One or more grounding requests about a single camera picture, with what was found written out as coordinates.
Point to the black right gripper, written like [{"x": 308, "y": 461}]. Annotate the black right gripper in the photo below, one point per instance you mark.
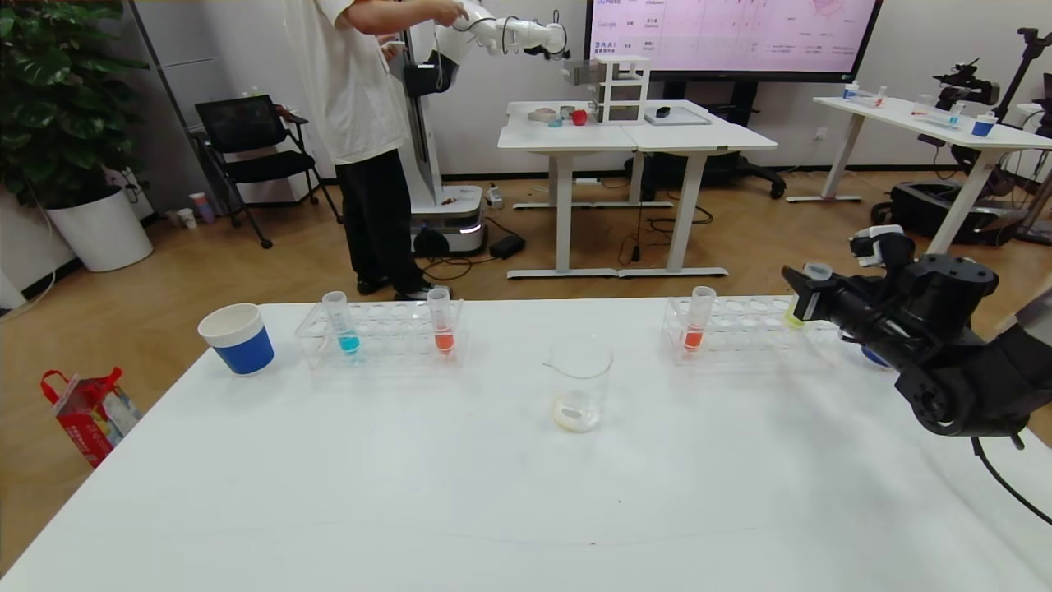
[{"x": 811, "y": 302}]

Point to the yellow pigment test tube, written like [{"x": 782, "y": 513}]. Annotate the yellow pigment test tube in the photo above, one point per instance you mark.
[{"x": 818, "y": 270}]

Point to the red pigment test tube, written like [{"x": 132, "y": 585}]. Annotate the red pigment test tube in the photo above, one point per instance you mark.
[
  {"x": 443, "y": 333},
  {"x": 695, "y": 333}
]

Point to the black background robot arm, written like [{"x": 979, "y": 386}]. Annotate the black background robot arm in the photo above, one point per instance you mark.
[{"x": 966, "y": 82}]

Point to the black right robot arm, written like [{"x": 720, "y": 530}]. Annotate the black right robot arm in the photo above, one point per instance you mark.
[{"x": 970, "y": 362}]

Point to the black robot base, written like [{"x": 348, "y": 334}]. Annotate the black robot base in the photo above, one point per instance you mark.
[{"x": 929, "y": 210}]

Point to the clear acrylic tube rack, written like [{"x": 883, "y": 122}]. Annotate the clear acrylic tube rack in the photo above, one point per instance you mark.
[
  {"x": 386, "y": 337},
  {"x": 752, "y": 325}
]

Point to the small clear tube rack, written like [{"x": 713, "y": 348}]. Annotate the small clear tube rack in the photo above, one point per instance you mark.
[{"x": 863, "y": 99}]

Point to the clear glass beaker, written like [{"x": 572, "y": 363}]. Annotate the clear glass beaker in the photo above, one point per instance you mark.
[{"x": 579, "y": 395}]

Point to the blue pigment test tube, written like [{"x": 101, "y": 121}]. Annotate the blue pigment test tube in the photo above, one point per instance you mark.
[{"x": 347, "y": 337}]

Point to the blue white paper cup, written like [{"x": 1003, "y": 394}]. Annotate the blue white paper cup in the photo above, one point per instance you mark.
[
  {"x": 876, "y": 358},
  {"x": 240, "y": 345}
]

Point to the black display stand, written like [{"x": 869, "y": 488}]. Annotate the black display stand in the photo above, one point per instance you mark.
[{"x": 723, "y": 168}]

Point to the white standing desk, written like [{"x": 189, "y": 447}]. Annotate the white standing desk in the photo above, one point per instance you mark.
[
  {"x": 699, "y": 136},
  {"x": 559, "y": 136}
]

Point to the grey mouse pad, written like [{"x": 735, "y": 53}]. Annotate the grey mouse pad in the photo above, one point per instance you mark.
[{"x": 686, "y": 119}]

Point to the long white desk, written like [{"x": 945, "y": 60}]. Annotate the long white desk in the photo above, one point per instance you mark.
[{"x": 904, "y": 111}]

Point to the beige plastic stool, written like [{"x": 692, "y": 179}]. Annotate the beige plastic stool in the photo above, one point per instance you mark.
[{"x": 1031, "y": 316}]

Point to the small blue cup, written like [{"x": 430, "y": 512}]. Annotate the small blue cup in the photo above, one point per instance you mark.
[{"x": 984, "y": 127}]

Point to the white shelf unit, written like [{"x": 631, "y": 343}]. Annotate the white shelf unit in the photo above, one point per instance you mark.
[{"x": 621, "y": 61}]

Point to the black power adapter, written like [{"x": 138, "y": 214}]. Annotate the black power adapter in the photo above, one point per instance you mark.
[{"x": 507, "y": 247}]

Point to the grey drawer box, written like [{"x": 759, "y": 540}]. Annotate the grey drawer box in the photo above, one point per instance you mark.
[{"x": 579, "y": 72}]

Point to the round beige dish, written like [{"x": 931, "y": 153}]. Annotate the round beige dish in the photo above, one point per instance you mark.
[{"x": 542, "y": 116}]

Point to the white mobile robot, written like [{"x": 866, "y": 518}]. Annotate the white mobile robot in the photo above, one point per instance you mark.
[{"x": 444, "y": 214}]

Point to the person in white shirt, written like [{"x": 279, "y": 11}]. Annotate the person in white shirt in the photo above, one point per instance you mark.
[{"x": 353, "y": 90}]

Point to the black office chair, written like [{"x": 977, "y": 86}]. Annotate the black office chair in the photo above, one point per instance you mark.
[{"x": 246, "y": 123}]

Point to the pink drink bottle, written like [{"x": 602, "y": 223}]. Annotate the pink drink bottle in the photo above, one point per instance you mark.
[{"x": 203, "y": 208}]

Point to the small white floor cup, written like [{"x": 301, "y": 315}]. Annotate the small white floor cup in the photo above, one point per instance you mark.
[{"x": 187, "y": 219}]

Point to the white plant pot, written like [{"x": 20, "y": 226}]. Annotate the white plant pot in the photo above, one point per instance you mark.
[{"x": 103, "y": 234}]

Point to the red shopping bag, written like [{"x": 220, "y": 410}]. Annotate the red shopping bag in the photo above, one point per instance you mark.
[{"x": 90, "y": 419}]

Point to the green leafy plant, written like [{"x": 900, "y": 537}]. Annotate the green leafy plant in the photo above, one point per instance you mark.
[{"x": 57, "y": 99}]

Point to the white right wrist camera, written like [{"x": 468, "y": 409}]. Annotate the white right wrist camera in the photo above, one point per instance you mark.
[{"x": 875, "y": 244}]

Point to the large wall display screen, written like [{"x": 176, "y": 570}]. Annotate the large wall display screen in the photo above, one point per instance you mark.
[{"x": 740, "y": 37}]

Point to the black camera tripod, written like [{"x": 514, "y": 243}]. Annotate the black camera tripod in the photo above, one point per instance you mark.
[{"x": 1034, "y": 35}]

